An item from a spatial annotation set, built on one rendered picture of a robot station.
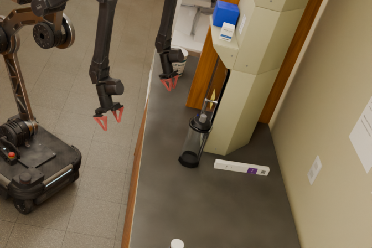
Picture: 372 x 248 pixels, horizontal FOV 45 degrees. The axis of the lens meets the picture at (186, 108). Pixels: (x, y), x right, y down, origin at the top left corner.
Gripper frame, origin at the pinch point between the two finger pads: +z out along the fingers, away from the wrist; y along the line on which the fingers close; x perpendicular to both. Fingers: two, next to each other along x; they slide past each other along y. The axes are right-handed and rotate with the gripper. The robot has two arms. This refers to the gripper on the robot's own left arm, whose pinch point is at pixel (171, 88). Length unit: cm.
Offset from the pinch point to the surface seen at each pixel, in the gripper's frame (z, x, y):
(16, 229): 69, 91, -57
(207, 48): -18.9, -21.4, 8.0
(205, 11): -25, 30, 101
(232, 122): 11.4, -41.9, -15.4
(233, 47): -25, -51, -21
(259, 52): -21, -60, -15
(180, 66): -3.9, 12.0, 29.6
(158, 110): 9.4, 4.7, -9.1
